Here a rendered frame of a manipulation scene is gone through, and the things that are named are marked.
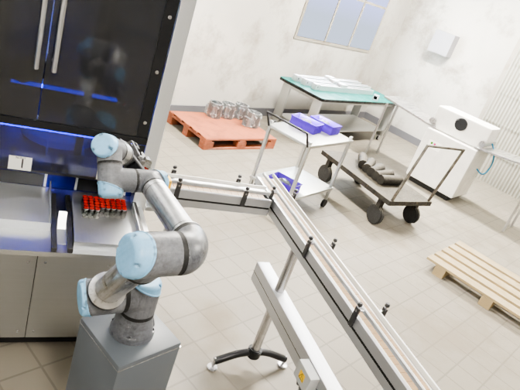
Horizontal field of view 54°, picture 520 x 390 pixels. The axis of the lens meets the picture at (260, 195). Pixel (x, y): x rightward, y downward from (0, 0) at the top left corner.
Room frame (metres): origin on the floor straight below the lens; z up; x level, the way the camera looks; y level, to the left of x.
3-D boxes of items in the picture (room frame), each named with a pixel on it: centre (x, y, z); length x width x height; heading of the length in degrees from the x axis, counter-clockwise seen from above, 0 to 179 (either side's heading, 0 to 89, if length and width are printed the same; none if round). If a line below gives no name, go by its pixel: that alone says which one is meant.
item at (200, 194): (2.36, 0.26, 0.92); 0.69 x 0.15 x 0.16; 119
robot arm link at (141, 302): (1.36, 0.26, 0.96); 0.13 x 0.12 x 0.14; 129
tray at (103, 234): (1.77, 0.55, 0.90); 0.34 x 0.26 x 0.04; 28
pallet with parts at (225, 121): (5.93, 0.69, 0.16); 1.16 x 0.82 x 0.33; 143
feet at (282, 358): (2.28, -0.26, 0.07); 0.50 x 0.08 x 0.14; 119
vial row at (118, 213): (1.85, 0.59, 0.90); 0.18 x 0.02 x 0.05; 118
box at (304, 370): (1.78, -0.46, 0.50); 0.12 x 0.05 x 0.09; 29
